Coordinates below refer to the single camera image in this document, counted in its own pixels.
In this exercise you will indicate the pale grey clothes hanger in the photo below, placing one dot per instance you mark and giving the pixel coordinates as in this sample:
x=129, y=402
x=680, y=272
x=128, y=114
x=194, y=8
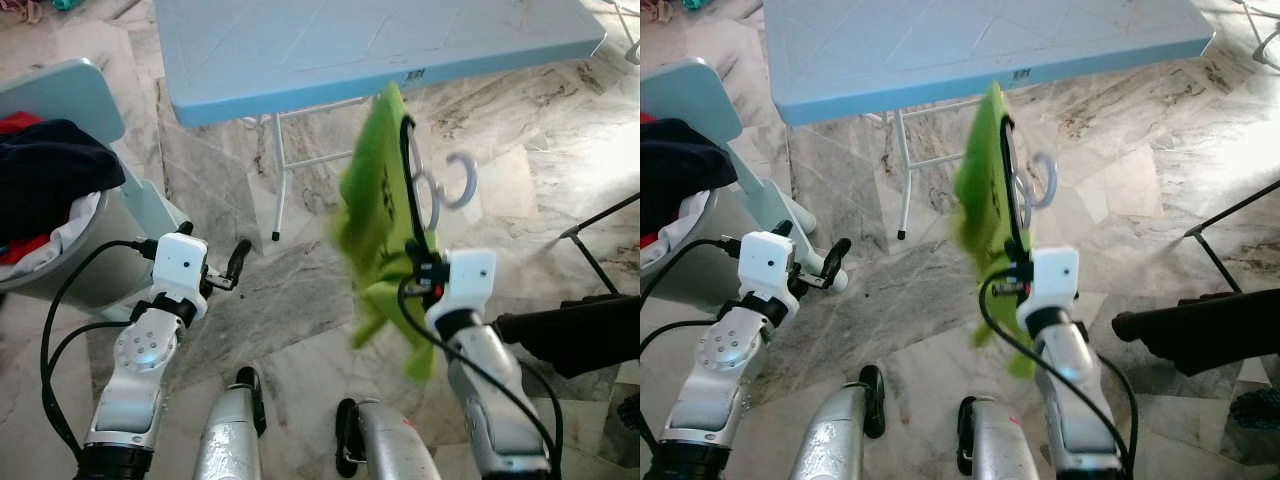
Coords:
x=1054, y=180
x=474, y=180

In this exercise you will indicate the red garment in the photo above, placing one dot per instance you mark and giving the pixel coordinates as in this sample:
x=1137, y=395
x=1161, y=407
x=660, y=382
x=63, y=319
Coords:
x=15, y=123
x=648, y=245

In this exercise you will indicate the silver left robot leg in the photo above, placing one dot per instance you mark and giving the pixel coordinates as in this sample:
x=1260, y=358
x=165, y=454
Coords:
x=845, y=440
x=228, y=440

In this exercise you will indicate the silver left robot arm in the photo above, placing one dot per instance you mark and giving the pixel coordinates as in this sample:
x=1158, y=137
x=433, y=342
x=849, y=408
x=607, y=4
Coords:
x=725, y=350
x=140, y=350

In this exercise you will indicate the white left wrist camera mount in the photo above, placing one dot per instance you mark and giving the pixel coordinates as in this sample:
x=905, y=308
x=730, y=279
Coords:
x=178, y=265
x=765, y=265

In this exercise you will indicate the black garment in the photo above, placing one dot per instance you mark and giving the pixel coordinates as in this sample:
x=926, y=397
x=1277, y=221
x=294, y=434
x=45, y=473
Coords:
x=580, y=335
x=1200, y=335

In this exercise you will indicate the lime green t-shirt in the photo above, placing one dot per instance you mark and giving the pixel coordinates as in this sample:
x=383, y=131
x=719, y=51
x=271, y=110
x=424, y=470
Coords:
x=985, y=200
x=375, y=200

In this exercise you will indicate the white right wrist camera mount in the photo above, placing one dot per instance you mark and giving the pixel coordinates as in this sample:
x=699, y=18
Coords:
x=470, y=280
x=1055, y=278

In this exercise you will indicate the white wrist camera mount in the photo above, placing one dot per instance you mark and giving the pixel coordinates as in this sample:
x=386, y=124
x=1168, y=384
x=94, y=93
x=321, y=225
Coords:
x=470, y=280
x=765, y=265
x=178, y=265
x=1055, y=278

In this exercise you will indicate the light blue folding table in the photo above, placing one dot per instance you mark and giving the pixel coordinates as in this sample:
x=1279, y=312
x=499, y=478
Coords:
x=350, y=50
x=980, y=50

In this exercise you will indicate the silver right robot leg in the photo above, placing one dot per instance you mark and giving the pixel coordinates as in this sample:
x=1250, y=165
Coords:
x=1000, y=450
x=395, y=450

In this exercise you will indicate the white cloth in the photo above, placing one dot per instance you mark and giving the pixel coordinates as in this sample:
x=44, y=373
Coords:
x=690, y=230
x=65, y=235

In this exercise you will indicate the silver robot leg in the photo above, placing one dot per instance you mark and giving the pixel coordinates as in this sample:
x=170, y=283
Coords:
x=1000, y=450
x=228, y=440
x=395, y=450
x=845, y=440

